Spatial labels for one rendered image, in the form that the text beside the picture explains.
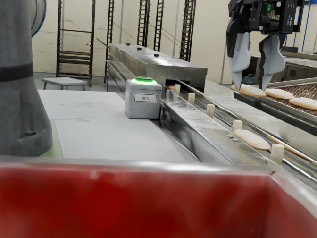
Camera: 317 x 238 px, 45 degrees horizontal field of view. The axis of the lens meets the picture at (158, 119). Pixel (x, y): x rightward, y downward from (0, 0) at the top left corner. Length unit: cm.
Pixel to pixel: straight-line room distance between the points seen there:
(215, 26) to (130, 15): 175
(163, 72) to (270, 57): 48
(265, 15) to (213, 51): 749
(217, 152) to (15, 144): 26
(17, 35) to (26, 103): 7
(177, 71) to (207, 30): 695
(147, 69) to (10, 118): 69
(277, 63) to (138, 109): 32
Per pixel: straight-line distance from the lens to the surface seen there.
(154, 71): 107
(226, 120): 77
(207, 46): 804
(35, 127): 45
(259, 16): 58
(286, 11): 60
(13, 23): 42
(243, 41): 63
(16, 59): 43
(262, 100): 80
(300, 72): 432
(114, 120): 80
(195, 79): 110
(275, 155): 55
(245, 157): 50
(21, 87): 43
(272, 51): 65
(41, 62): 766
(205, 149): 56
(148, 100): 82
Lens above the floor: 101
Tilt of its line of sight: 13 degrees down
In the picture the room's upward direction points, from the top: 5 degrees clockwise
